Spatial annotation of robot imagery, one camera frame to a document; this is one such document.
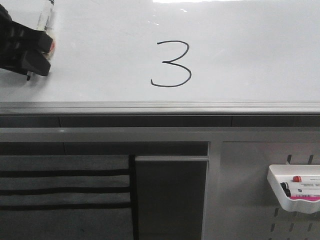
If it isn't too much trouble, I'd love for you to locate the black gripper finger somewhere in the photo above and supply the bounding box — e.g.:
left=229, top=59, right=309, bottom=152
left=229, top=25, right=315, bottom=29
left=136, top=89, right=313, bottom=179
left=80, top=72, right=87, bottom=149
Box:
left=0, top=39, right=52, bottom=76
left=0, top=6, right=53, bottom=54

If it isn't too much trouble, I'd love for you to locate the black whiteboard marker with tape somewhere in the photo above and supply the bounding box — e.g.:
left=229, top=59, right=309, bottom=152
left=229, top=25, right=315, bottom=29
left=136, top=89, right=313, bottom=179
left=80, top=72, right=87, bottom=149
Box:
left=24, top=0, right=56, bottom=81

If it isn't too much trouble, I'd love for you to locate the pink whiteboard eraser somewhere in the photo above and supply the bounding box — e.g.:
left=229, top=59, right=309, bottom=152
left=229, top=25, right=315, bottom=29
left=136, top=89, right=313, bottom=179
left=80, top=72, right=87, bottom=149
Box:
left=289, top=196, right=320, bottom=202

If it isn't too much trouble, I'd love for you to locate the grey black striped fabric organizer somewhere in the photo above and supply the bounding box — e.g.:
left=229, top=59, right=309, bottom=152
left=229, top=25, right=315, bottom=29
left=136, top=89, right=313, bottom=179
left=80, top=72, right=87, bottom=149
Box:
left=0, top=155, right=139, bottom=240

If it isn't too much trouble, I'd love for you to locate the dark grey hanging panel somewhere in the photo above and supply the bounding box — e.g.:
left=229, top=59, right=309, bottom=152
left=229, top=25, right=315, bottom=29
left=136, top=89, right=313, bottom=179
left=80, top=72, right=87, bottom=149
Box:
left=136, top=155, right=209, bottom=240

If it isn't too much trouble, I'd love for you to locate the grey pegboard panel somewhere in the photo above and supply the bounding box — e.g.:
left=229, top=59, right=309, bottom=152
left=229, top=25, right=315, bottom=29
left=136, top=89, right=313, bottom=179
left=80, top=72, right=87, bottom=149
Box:
left=201, top=127, right=320, bottom=240

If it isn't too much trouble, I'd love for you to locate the upper black capped marker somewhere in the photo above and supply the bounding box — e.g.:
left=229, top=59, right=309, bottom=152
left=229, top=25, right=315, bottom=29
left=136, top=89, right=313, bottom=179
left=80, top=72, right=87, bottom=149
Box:
left=280, top=182, right=320, bottom=190

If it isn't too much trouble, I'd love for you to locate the black capped marker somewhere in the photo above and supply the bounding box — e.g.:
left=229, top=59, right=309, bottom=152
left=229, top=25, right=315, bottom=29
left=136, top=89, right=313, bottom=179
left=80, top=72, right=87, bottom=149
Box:
left=280, top=182, right=320, bottom=190
left=284, top=188, right=320, bottom=198

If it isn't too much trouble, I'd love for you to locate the red capped marker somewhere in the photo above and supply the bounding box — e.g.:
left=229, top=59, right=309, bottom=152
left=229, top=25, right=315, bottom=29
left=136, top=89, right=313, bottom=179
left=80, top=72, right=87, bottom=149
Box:
left=292, top=175, right=320, bottom=184

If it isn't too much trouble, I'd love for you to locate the white plastic marker tray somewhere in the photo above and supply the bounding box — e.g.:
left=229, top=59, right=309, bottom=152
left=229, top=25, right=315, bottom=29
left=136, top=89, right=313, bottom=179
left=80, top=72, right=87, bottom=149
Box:
left=266, top=164, right=320, bottom=214

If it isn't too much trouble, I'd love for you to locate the lower black capped marker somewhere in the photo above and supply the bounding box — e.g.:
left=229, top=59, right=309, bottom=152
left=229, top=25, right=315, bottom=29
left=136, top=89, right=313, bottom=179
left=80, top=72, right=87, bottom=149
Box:
left=284, top=188, right=320, bottom=198

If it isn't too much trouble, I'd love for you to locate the white whiteboard with grey frame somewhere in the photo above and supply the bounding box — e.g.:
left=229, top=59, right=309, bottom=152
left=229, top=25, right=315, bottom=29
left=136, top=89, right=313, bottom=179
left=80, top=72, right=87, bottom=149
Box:
left=0, top=0, right=320, bottom=115

